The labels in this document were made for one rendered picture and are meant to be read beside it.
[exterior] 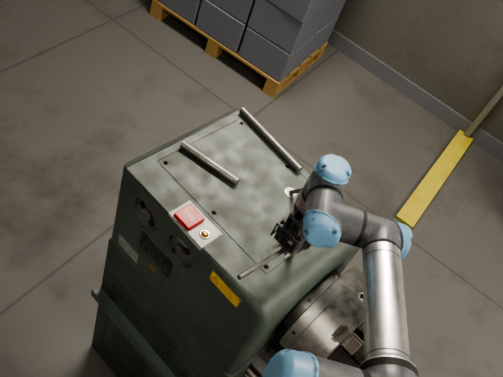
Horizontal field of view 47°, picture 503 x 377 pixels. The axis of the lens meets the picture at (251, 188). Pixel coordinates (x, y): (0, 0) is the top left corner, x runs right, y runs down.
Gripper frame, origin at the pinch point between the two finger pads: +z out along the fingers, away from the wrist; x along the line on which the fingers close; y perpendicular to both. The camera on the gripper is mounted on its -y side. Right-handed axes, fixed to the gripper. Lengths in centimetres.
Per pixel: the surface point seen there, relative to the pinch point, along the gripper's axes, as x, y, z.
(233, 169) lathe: -30.5, -12.3, 7.3
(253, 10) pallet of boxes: -153, -176, 83
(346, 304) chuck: 19.4, -8.1, 9.5
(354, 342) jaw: 27.5, -4.1, 13.7
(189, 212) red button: -25.5, 9.8, 6.1
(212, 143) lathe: -41.5, -13.6, 7.3
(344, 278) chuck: 14.0, -13.6, 9.1
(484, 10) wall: -57, -285, 48
